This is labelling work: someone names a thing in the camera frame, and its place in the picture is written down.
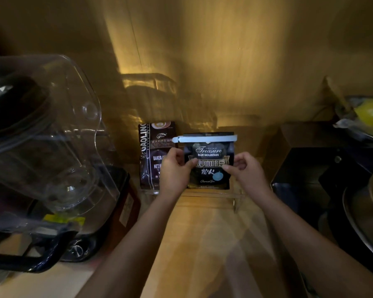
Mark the person's left thumb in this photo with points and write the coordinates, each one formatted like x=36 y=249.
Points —
x=191 y=164

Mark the black blender base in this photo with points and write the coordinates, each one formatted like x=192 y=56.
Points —
x=80 y=226

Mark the person's right hand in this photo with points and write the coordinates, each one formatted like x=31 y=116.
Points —
x=250 y=176

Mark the black coffee bean bag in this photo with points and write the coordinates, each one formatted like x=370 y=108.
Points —
x=209 y=162

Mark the person's right thumb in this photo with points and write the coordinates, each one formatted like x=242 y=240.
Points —
x=228 y=169

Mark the dark brown coffee bag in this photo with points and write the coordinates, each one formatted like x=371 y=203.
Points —
x=154 y=152

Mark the round metal pan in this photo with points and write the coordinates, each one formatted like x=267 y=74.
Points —
x=365 y=214

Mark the person's left forearm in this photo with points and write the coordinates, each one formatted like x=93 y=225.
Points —
x=133 y=248

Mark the person's right forearm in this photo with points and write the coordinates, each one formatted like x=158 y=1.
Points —
x=310 y=245

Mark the white bag sealing clip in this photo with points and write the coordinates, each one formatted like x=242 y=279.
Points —
x=205 y=139

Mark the yellow lemon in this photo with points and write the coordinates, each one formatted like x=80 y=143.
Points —
x=370 y=112

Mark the person's left hand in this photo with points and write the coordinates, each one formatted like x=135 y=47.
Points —
x=173 y=176

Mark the clear acrylic shelf riser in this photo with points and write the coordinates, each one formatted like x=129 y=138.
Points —
x=199 y=195

